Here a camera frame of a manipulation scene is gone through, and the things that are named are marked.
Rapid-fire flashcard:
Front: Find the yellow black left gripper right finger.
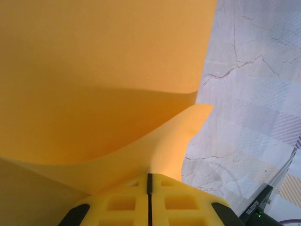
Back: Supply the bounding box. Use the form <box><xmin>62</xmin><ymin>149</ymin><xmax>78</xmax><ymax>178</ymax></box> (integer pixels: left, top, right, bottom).
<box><xmin>150</xmin><ymin>173</ymin><xmax>243</xmax><ymax>226</ymax></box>

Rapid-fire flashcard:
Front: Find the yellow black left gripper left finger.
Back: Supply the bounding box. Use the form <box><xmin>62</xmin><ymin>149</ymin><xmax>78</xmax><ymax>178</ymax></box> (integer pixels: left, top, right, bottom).
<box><xmin>60</xmin><ymin>173</ymin><xmax>151</xmax><ymax>226</ymax></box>

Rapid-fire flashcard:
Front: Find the orange paper sheet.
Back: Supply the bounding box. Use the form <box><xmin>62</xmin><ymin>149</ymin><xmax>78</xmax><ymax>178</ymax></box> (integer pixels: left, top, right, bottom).
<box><xmin>0</xmin><ymin>0</ymin><xmax>219</xmax><ymax>199</ymax></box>

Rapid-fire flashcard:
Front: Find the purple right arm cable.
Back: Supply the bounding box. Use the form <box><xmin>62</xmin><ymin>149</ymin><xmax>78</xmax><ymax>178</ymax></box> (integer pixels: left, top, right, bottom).
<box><xmin>278</xmin><ymin>218</ymin><xmax>301</xmax><ymax>226</ymax></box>

